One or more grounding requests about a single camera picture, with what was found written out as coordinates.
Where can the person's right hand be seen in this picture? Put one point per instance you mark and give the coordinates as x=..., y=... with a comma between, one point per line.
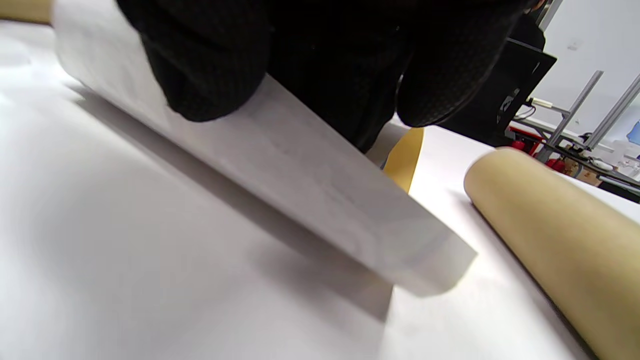
x=325, y=50

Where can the colourful cartoon poster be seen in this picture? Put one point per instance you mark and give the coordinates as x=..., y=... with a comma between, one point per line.
x=300, y=165

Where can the brown cardboard mailing tube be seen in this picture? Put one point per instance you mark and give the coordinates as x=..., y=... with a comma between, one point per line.
x=565, y=240
x=25, y=10

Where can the red cabinet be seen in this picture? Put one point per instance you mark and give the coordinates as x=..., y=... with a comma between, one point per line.
x=527, y=142

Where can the grey metal post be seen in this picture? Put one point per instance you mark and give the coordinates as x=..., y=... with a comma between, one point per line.
x=612, y=115
x=570, y=116

